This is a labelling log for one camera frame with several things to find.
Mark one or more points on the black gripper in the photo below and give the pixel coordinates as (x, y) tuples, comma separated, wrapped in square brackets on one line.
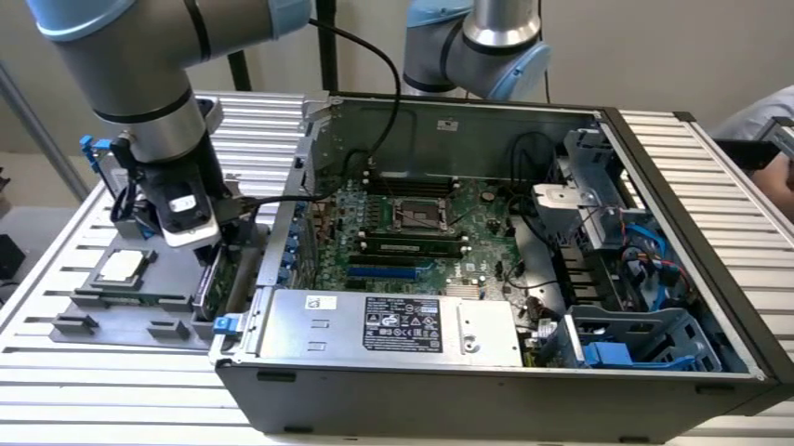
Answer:
[(215, 183)]

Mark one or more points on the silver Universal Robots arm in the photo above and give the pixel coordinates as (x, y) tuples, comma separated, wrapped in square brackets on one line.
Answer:
[(130, 83)]

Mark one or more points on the green graphics card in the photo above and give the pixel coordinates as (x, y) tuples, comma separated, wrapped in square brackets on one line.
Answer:
[(218, 288)]

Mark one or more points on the silver CPU chip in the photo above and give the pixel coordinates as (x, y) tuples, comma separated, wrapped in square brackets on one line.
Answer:
[(128, 266)]

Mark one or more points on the blue case latch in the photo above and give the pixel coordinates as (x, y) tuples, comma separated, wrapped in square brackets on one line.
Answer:
[(224, 325)]

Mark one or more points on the black RAM slots bank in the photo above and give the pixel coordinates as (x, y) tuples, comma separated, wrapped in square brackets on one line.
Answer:
[(413, 183)]

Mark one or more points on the grey parts rack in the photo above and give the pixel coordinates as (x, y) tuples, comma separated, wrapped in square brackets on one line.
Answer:
[(136, 325)]

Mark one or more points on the blue expansion slot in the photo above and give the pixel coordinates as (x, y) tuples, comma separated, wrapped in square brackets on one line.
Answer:
[(385, 271)]

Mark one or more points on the CPU socket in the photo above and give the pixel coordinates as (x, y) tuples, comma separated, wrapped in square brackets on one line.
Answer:
[(422, 213)]

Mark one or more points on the black installed RAM stick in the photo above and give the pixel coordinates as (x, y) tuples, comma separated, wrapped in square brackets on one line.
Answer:
[(410, 246)]

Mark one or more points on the black box object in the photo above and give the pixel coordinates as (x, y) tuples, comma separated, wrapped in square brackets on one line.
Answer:
[(10, 255)]

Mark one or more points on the silver power supply unit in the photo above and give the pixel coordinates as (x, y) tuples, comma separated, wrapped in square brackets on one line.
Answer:
[(347, 332)]

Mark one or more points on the green motherboard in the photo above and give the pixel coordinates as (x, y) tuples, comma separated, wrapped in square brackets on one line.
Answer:
[(471, 241)]

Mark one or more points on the small aluminium heatsink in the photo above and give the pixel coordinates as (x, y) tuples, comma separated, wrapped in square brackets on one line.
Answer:
[(465, 291)]

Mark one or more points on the grey metal disk bay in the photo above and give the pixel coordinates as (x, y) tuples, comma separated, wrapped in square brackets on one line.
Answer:
[(577, 204)]

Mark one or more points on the black open PC case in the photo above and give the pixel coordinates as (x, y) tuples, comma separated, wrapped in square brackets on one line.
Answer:
[(471, 399)]

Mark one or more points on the grey blue drive cage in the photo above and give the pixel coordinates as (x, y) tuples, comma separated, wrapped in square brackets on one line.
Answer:
[(639, 339)]

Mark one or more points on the black flat device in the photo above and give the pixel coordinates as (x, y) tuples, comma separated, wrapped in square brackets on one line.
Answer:
[(745, 155)]

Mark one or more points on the person in light shirt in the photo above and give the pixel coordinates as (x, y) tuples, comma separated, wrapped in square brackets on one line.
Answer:
[(759, 114)]

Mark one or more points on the white grey wrist camera box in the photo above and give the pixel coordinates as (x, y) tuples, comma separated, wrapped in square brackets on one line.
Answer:
[(186, 211)]

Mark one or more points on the disk with blue bracket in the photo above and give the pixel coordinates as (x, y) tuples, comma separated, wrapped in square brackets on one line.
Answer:
[(102, 172)]

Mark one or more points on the black vertical frame post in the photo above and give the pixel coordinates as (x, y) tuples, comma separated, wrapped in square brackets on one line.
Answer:
[(239, 72), (327, 46)]

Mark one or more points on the grey aluminium frame post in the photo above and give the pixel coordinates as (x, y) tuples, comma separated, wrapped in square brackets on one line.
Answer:
[(38, 130)]

